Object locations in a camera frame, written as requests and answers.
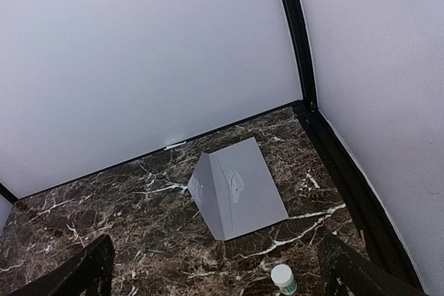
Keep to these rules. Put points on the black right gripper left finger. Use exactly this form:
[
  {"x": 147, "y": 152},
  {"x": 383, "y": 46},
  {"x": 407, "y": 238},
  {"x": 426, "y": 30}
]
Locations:
[{"x": 89, "y": 272}]

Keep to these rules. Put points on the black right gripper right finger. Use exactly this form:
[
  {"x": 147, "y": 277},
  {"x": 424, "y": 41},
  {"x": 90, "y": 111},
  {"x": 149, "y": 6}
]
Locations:
[{"x": 344, "y": 271}]

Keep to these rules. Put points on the black frame corner post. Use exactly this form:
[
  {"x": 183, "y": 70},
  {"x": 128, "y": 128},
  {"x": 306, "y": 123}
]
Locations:
[{"x": 300, "y": 41}]

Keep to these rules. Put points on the grey paper envelope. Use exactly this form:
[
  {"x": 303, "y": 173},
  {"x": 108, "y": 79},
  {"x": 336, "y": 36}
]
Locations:
[{"x": 235, "y": 191}]

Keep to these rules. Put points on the small white-capped glue bottle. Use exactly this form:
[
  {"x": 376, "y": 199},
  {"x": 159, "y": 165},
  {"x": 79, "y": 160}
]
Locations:
[{"x": 282, "y": 276}]

